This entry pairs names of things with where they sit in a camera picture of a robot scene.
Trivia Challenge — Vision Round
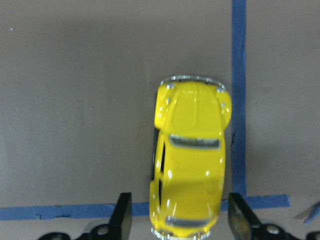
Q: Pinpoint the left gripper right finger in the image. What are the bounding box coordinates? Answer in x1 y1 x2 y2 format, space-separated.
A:
227 192 320 240

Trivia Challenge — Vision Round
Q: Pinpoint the brown paper table mat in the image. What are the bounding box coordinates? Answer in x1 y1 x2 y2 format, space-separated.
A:
0 0 320 240

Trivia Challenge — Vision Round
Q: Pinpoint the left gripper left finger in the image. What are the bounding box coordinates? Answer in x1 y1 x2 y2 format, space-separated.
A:
37 191 133 240

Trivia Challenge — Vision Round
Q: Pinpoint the yellow beetle toy car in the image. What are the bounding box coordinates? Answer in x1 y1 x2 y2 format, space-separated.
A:
149 74 232 240

